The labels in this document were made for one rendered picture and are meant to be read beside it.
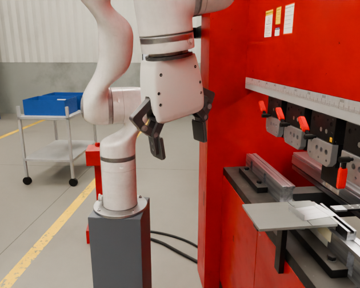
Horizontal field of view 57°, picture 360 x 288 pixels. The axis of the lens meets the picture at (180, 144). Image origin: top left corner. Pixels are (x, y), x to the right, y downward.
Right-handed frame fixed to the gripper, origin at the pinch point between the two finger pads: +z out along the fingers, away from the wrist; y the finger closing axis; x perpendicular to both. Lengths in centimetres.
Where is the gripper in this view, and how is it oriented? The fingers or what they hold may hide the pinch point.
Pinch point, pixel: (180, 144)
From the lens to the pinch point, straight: 58.5
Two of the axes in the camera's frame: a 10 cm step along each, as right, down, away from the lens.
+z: 1.2, 9.2, 3.7
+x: 6.0, 2.3, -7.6
